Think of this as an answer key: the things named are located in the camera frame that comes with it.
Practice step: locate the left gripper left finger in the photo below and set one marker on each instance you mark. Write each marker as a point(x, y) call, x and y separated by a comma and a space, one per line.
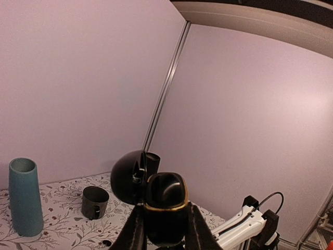
point(132, 235)

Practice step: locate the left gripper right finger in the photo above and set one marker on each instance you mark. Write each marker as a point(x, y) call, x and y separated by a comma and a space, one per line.
point(198, 234)

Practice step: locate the black gold-trimmed earbud case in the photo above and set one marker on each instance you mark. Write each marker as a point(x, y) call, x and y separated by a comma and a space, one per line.
point(164, 197)

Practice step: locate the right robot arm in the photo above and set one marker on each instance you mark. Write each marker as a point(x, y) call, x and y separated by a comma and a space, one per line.
point(250, 228)

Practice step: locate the black round earbud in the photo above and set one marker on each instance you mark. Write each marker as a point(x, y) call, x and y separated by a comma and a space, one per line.
point(107, 243)

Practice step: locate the dark grey mug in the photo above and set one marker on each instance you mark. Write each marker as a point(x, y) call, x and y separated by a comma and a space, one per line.
point(94, 202)

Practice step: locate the floral patterned table mat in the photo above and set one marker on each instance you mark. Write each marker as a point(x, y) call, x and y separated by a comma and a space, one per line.
point(65, 227)

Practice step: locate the black tapered vase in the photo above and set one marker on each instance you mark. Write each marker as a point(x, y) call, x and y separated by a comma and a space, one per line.
point(153, 162)

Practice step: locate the teal tapered vase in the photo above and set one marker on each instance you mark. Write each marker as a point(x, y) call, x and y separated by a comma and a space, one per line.
point(24, 197)

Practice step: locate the orange bottle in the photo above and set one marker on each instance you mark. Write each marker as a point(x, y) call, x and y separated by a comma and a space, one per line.
point(330, 246)

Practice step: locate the right aluminium frame post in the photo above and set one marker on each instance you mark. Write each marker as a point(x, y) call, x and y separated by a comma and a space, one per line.
point(166, 86)

